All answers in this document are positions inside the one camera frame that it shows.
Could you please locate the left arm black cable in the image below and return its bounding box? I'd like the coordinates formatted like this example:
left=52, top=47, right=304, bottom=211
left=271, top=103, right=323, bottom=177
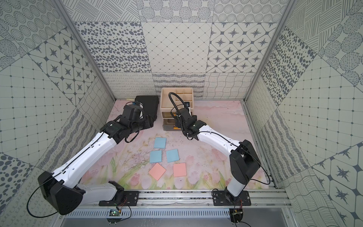
left=26, top=100, right=142, bottom=218

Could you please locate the grey transparent drawer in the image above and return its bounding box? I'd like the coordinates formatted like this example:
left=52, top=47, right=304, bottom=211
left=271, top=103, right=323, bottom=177
left=162, top=112, right=176, bottom=119

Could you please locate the blue sticky note lower left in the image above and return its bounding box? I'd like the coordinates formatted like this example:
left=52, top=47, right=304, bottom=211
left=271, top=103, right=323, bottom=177
left=149, top=150, right=162, bottom=163

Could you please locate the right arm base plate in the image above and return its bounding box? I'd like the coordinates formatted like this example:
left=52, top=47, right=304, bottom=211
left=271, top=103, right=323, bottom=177
left=211, top=189, right=251, bottom=206

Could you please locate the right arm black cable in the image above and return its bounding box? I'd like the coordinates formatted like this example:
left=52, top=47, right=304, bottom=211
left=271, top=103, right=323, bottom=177
left=168, top=92, right=271, bottom=185

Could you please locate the aluminium mounting rail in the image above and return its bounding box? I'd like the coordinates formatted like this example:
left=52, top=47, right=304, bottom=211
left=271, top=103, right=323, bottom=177
left=58, top=188, right=293, bottom=209

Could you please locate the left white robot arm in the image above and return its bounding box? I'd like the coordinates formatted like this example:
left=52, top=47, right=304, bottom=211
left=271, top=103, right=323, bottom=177
left=38, top=115, right=154, bottom=215

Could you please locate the blue sticky note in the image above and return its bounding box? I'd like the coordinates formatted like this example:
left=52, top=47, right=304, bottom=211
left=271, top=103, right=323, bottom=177
left=166, top=149, right=180, bottom=163
left=154, top=137, right=166, bottom=149
left=149, top=150, right=162, bottom=163

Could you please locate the beige desk organizer cabinet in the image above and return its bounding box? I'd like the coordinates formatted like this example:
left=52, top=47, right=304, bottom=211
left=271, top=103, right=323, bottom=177
left=160, top=87, right=195, bottom=114

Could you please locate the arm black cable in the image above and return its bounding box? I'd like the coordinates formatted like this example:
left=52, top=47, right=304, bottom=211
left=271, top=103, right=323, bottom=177
left=26, top=100, right=142, bottom=218
left=168, top=92, right=271, bottom=185

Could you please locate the blue sticky note lower right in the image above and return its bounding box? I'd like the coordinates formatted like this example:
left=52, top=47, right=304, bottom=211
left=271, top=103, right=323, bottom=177
left=166, top=149, right=180, bottom=163

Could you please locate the blue sticky note top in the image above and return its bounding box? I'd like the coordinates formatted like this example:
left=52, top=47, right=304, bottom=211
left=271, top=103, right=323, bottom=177
left=154, top=137, right=166, bottom=149

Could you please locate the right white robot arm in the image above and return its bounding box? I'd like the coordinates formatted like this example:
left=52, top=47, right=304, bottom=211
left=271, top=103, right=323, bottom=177
left=172, top=107, right=261, bottom=201

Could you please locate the black plastic tool case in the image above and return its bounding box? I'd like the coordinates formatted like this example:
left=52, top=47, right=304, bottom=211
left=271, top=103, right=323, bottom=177
left=135, top=95, right=159, bottom=129

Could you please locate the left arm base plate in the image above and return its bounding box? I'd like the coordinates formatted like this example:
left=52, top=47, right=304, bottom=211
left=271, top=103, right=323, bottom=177
left=98, top=191, right=140, bottom=207

